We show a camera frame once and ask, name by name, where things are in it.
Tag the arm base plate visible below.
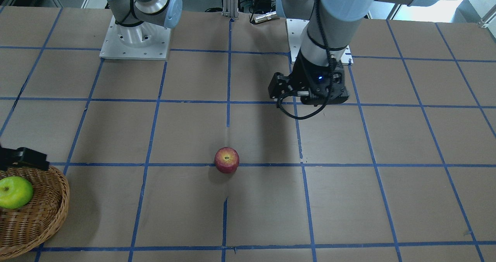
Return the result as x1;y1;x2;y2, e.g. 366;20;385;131
99;17;173;61
286;14;360;66

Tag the green apple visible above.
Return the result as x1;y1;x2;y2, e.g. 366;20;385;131
0;176;34;209

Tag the red yellow apple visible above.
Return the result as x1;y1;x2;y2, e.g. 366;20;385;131
214;147;240;174

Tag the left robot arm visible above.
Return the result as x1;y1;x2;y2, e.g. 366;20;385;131
268;0;439;106

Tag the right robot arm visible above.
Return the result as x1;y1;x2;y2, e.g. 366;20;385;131
100;0;183;60

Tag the woven wicker basket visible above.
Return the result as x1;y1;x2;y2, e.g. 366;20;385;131
0;166;70;260

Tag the silver metal connector plug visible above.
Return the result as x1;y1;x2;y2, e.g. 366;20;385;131
250;11;280;25

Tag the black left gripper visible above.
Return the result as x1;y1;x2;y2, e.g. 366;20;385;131
268;54;349;105

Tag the aluminium frame post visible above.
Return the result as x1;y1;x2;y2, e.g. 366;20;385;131
221;0;239;20

